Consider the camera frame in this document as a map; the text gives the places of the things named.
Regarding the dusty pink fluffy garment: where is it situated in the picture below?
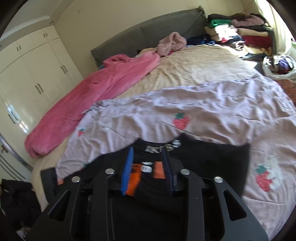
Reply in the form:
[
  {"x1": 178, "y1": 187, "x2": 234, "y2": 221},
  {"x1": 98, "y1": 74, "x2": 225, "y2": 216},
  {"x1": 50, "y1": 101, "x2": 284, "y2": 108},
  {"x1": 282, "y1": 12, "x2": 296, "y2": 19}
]
[{"x1": 156, "y1": 32, "x2": 187, "y2": 57}]

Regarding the lilac strawberry print quilt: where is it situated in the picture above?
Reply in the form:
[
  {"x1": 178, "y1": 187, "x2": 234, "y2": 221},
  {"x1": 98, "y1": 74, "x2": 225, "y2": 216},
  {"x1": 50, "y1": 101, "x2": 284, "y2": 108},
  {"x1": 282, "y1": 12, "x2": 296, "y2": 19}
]
[{"x1": 56, "y1": 77, "x2": 295, "y2": 239}]

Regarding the white plastic bag with clothes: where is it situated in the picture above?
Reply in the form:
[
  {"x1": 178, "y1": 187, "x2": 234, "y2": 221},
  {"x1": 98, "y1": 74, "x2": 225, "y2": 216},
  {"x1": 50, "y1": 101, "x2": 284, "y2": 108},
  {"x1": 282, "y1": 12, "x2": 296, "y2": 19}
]
[{"x1": 262, "y1": 55, "x2": 295, "y2": 82}]

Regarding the pink fleece blanket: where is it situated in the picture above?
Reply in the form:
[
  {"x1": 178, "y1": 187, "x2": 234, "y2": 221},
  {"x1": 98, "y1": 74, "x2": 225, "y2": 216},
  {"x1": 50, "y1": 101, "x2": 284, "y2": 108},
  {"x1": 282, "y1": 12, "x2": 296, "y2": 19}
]
[{"x1": 25, "y1": 51, "x2": 160, "y2": 159}]

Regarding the pile of folded clothes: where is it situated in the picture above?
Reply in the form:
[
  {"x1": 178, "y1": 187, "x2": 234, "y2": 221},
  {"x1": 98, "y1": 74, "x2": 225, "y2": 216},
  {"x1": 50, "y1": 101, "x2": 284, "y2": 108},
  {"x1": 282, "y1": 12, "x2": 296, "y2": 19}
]
[{"x1": 204, "y1": 13, "x2": 276, "y2": 62}]

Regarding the dark blue garment on bed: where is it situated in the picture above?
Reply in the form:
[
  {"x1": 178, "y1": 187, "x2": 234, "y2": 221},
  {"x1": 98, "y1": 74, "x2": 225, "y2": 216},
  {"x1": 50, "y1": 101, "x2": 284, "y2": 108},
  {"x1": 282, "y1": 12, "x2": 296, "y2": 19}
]
[{"x1": 187, "y1": 34, "x2": 215, "y2": 46}]

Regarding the black sweatshirt with orange cuffs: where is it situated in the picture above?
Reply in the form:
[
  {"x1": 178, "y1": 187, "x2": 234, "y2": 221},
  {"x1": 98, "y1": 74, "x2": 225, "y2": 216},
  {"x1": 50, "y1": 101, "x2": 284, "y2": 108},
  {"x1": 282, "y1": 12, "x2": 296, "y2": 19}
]
[{"x1": 40, "y1": 133, "x2": 250, "y2": 241}]

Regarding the cream white wardrobe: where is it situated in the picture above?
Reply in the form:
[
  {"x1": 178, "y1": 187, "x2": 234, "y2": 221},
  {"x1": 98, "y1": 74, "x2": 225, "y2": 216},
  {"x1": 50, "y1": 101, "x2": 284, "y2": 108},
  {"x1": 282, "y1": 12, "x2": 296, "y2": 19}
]
[{"x1": 1, "y1": 25, "x2": 83, "y2": 166}]

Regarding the grey padded headboard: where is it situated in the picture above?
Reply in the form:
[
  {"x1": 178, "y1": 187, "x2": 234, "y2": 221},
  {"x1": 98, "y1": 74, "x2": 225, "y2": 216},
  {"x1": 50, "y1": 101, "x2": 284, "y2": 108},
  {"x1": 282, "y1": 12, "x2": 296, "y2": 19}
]
[{"x1": 91, "y1": 6, "x2": 208, "y2": 67}]

